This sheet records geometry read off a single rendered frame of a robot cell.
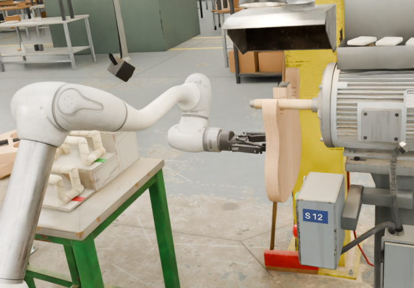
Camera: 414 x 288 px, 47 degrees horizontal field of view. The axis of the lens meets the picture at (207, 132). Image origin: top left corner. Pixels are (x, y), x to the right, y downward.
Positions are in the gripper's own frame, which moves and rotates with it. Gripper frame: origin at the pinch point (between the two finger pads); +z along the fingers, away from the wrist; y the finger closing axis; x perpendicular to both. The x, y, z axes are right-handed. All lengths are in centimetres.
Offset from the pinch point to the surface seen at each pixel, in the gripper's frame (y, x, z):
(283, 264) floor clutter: -66, -103, -19
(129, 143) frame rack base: -4, -5, -63
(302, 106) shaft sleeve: 11.1, 17.8, 11.7
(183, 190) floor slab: -146, -111, -120
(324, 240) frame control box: 45, -6, 24
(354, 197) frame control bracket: 27.2, -2.7, 29.0
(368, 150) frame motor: 15.2, 6.5, 31.3
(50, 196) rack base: 30, -13, -78
